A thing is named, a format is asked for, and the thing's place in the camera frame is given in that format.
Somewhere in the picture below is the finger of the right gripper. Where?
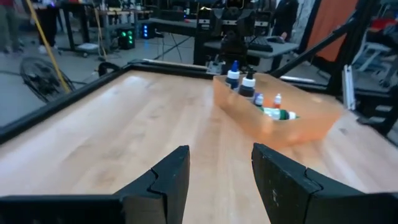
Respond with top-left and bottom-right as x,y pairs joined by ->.
254,11 -> 274,37
197,9 -> 218,35

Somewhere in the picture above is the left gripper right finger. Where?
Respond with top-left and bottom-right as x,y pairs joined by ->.
251,142 -> 398,224

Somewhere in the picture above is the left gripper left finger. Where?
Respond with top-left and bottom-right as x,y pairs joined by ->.
0,145 -> 191,224

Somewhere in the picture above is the large blue food coloring bottle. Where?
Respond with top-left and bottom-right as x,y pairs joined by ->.
224,60 -> 241,91

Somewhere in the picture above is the small grey-capped bottle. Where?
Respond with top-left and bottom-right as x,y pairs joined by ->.
238,67 -> 257,99

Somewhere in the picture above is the orange translucent plastic bin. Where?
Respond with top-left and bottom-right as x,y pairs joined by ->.
212,72 -> 345,147

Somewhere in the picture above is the large purple food coloring bottle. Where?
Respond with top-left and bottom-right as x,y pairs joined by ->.
253,92 -> 265,108

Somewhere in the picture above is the large green food coloring bottle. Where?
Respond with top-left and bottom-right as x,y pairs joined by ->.
262,106 -> 300,121

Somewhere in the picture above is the person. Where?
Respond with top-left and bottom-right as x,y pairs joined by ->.
0,0 -> 25,54
269,0 -> 300,73
36,0 -> 62,56

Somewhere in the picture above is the backlit black keyboard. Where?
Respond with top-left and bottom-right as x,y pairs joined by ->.
247,36 -> 275,53

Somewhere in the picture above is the dark grey keyboard desk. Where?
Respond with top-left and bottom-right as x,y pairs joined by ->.
203,39 -> 300,74

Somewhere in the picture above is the orange panel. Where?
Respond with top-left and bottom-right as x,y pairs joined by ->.
306,0 -> 359,63

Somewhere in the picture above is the computer with green lights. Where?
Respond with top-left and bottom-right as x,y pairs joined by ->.
117,27 -> 136,50

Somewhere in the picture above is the white aluminium extrusion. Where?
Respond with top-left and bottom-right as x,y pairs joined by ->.
341,64 -> 357,111

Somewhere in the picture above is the white office chair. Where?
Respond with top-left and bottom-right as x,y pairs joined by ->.
357,17 -> 398,90

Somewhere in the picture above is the black standing desk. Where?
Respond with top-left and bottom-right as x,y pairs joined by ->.
58,0 -> 155,58

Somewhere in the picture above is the black floor fan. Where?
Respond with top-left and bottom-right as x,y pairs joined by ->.
19,57 -> 76,104

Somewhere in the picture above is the silver metal bracket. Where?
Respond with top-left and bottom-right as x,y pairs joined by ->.
207,60 -> 224,75

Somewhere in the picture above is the thin yellow cable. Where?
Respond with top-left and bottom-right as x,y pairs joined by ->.
93,6 -> 108,62

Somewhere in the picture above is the coiled black floor cable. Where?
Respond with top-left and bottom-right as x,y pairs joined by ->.
98,61 -> 121,78

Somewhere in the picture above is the yellow hanging cable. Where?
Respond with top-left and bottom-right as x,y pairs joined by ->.
24,0 -> 72,94

